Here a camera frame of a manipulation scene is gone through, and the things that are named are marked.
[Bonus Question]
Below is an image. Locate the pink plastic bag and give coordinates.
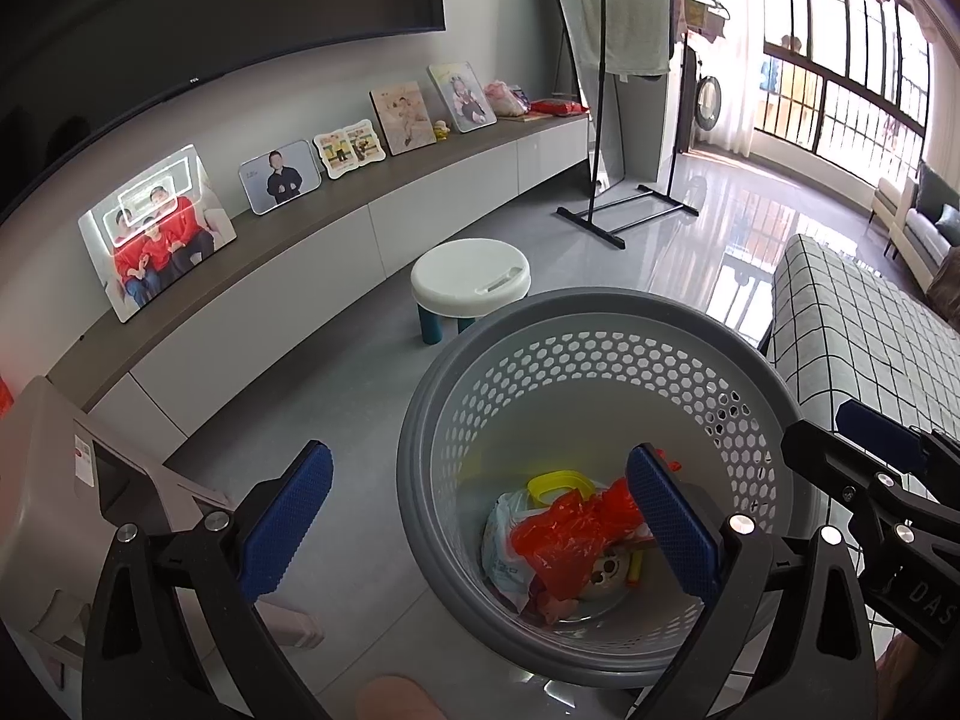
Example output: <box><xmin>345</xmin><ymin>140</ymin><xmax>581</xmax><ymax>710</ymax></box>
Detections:
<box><xmin>482</xmin><ymin>79</ymin><xmax>530</xmax><ymax>119</ymax></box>

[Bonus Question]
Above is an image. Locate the white wet wipes packet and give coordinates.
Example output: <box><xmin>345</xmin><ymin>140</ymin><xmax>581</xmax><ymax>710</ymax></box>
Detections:
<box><xmin>480</xmin><ymin>490</ymin><xmax>542</xmax><ymax>612</ymax></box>

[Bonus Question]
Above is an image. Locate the grey wood-topped media cabinet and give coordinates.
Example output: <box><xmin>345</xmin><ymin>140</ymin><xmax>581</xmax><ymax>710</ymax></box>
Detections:
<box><xmin>45</xmin><ymin>112</ymin><xmax>593</xmax><ymax>458</ymax></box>

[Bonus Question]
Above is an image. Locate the large black television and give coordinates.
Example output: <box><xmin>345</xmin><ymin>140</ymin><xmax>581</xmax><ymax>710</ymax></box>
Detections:
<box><xmin>0</xmin><ymin>0</ymin><xmax>447</xmax><ymax>230</ymax></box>

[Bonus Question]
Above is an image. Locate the person's knee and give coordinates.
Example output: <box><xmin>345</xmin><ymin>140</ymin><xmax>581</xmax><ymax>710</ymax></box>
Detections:
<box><xmin>356</xmin><ymin>675</ymin><xmax>445</xmax><ymax>720</ymax></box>

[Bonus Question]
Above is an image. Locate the wooden children photo panel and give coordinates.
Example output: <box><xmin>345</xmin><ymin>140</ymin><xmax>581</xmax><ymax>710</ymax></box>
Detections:
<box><xmin>370</xmin><ymin>80</ymin><xmax>437</xmax><ymax>157</ymax></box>

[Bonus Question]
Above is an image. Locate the beige plastic appliance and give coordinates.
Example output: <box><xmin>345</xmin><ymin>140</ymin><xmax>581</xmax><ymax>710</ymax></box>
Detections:
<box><xmin>0</xmin><ymin>375</ymin><xmax>325</xmax><ymax>653</ymax></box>

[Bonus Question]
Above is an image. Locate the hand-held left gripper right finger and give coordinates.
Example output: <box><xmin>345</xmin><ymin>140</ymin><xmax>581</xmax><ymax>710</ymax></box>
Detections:
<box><xmin>626</xmin><ymin>442</ymin><xmax>878</xmax><ymax>720</ymax></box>

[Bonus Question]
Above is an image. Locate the white round plastic stool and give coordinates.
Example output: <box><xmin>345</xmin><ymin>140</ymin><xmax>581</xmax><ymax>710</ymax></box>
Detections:
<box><xmin>410</xmin><ymin>238</ymin><xmax>532</xmax><ymax>346</ymax></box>

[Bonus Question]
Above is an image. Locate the red plastic bag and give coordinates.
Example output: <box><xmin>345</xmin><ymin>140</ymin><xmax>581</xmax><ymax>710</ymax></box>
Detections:
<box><xmin>510</xmin><ymin>450</ymin><xmax>680</xmax><ymax>602</ymax></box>

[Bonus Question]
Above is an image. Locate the grey perforated plastic basket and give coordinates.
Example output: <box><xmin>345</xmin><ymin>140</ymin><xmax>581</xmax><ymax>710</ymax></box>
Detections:
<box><xmin>396</xmin><ymin>287</ymin><xmax>830</xmax><ymax>689</ymax></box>

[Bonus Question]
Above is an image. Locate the large family photo frame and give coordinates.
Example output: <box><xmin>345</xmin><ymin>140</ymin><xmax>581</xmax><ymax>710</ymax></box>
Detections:
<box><xmin>79</xmin><ymin>144</ymin><xmax>239</xmax><ymax>323</ymax></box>

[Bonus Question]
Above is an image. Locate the black clothes rack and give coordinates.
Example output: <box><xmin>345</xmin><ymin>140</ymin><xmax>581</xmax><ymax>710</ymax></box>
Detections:
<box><xmin>555</xmin><ymin>0</ymin><xmax>730</xmax><ymax>250</ymax></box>

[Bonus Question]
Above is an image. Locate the person's right hand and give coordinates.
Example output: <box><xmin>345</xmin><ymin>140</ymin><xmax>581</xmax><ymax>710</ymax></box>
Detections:
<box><xmin>874</xmin><ymin>634</ymin><xmax>938</xmax><ymax>720</ymax></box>

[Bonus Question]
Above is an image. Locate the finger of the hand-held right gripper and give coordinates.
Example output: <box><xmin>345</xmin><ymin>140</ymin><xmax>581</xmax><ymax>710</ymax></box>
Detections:
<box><xmin>836</xmin><ymin>399</ymin><xmax>960</xmax><ymax>473</ymax></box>
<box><xmin>780</xmin><ymin>418</ymin><xmax>931</xmax><ymax>541</ymax></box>

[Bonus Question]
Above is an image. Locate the white checked tablecloth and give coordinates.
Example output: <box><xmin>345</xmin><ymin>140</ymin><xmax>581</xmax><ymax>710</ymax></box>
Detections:
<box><xmin>731</xmin><ymin>232</ymin><xmax>960</xmax><ymax>695</ymax></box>

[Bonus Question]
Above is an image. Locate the baby portrait photo frame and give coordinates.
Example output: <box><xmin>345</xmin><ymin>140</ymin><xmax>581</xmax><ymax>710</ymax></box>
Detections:
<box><xmin>427</xmin><ymin>61</ymin><xmax>497</xmax><ymax>134</ymax></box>

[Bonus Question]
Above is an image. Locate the black framed balcony window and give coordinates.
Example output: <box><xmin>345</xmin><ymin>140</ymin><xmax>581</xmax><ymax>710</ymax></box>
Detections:
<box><xmin>757</xmin><ymin>0</ymin><xmax>938</xmax><ymax>188</ymax></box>

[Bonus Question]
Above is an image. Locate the pale green hanging towel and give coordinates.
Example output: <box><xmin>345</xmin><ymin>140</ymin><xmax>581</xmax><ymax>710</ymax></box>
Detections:
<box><xmin>574</xmin><ymin>0</ymin><xmax>672</xmax><ymax>77</ymax></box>

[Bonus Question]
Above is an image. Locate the scalloped collage photo frame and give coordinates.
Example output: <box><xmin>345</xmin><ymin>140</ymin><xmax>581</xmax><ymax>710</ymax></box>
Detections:
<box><xmin>313</xmin><ymin>118</ymin><xmax>389</xmax><ymax>181</ymax></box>

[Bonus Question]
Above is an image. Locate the pink hanging garment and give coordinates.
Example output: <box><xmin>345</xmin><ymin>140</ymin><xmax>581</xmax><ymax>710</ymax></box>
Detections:
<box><xmin>671</xmin><ymin>0</ymin><xmax>728</xmax><ymax>38</ymax></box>

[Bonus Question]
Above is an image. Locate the man portrait photo frame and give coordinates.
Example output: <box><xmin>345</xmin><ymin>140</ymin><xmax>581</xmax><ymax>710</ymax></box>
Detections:
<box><xmin>238</xmin><ymin>139</ymin><xmax>322</xmax><ymax>216</ymax></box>

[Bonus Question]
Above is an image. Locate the white sheer curtain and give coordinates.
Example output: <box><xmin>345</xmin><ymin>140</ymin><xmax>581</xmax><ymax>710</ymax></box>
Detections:
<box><xmin>712</xmin><ymin>0</ymin><xmax>766</xmax><ymax>158</ymax></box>

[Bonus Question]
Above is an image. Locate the leaning full-length mirror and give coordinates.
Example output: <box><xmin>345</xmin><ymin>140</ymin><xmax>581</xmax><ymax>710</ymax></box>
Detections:
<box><xmin>540</xmin><ymin>0</ymin><xmax>627</xmax><ymax>188</ymax></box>

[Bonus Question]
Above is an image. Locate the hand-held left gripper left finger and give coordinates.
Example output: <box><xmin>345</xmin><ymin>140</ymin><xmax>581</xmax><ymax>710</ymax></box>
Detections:
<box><xmin>82</xmin><ymin>441</ymin><xmax>335</xmax><ymax>720</ymax></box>

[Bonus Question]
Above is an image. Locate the brown fuzzy blanket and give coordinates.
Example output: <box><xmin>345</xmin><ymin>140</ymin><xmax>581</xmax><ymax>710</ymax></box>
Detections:
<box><xmin>926</xmin><ymin>247</ymin><xmax>960</xmax><ymax>308</ymax></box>

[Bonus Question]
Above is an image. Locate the front-loading washing machine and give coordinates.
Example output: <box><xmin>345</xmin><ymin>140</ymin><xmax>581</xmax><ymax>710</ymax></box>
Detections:
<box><xmin>675</xmin><ymin>45</ymin><xmax>725</xmax><ymax>155</ymax></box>

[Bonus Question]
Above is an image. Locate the yellow ring peach toy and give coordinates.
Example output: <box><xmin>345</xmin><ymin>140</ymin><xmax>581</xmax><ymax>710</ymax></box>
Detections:
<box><xmin>525</xmin><ymin>469</ymin><xmax>597</xmax><ymax>511</ymax></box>

